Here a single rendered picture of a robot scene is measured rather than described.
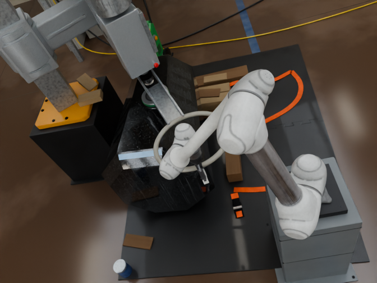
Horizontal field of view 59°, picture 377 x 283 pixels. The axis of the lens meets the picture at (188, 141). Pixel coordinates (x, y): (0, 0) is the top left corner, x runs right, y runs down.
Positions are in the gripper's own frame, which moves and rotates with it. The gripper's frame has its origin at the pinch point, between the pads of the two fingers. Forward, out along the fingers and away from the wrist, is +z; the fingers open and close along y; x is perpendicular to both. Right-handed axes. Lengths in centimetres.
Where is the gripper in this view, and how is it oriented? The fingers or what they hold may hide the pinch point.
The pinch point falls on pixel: (203, 176)
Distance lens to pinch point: 192.8
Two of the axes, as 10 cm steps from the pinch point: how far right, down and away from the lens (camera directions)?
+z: 3.0, 6.6, 6.9
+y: -1.9, -6.6, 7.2
